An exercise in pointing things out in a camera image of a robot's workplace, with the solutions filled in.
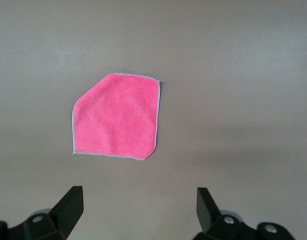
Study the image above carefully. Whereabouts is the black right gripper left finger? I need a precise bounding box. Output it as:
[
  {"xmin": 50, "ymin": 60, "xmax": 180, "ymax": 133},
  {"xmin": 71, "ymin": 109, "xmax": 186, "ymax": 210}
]
[{"xmin": 0, "ymin": 185, "xmax": 84, "ymax": 240}]

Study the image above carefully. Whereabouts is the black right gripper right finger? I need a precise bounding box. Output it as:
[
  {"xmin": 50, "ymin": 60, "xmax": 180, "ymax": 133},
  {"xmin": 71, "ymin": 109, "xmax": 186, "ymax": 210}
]
[{"xmin": 193, "ymin": 187, "xmax": 294, "ymax": 240}]

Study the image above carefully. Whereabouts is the pink and grey microfiber towel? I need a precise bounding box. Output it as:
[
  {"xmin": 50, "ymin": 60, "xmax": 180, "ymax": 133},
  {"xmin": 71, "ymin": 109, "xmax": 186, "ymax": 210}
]
[{"xmin": 71, "ymin": 72, "xmax": 161, "ymax": 161}]

